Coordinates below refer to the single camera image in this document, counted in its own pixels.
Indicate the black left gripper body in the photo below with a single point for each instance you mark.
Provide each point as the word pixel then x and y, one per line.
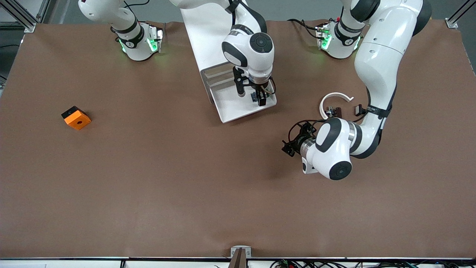
pixel 296 143

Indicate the green push button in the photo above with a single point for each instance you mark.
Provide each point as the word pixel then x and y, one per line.
pixel 255 97

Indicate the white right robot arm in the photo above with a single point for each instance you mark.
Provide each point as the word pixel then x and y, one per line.
pixel 245 48

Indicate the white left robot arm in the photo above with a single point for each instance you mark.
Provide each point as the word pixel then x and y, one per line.
pixel 379 56

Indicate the brown cylindrical capacitor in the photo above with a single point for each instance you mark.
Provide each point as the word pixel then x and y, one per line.
pixel 337 111

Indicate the white curved plastic clip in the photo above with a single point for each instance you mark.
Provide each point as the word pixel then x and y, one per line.
pixel 334 94

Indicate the small black clip part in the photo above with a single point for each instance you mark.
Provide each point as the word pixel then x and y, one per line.
pixel 358 109

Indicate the brown table mat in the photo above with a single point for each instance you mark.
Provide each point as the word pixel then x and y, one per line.
pixel 148 193

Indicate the orange and black block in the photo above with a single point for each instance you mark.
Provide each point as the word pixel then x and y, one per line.
pixel 79 121

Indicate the grey metal edge bracket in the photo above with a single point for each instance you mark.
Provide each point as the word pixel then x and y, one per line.
pixel 233 250

